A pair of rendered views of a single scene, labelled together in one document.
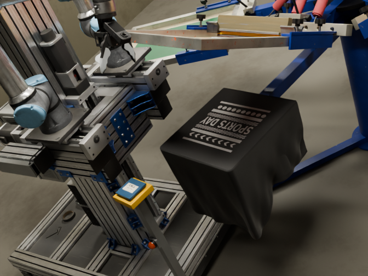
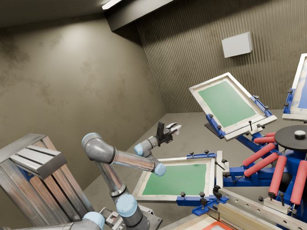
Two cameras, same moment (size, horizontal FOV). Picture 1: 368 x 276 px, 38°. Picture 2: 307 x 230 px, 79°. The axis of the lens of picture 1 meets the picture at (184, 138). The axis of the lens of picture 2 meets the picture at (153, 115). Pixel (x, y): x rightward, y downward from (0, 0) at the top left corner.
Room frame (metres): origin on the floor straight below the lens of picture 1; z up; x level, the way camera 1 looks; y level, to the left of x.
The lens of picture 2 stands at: (1.54, -0.19, 2.26)
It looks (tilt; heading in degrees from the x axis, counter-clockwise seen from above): 21 degrees down; 359
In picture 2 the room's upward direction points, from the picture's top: 21 degrees counter-clockwise
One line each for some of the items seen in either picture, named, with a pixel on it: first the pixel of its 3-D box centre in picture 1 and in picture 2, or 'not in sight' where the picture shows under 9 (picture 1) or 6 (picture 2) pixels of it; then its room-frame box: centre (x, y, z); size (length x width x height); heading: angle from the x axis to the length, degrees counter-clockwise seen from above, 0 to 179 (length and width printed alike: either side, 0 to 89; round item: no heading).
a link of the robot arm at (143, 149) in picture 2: not in sight; (143, 148); (2.64, -0.08, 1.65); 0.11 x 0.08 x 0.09; 111
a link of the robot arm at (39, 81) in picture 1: (37, 92); not in sight; (2.06, 0.47, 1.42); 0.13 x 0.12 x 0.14; 169
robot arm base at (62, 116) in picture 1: (51, 114); not in sight; (2.07, 0.47, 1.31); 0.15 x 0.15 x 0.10
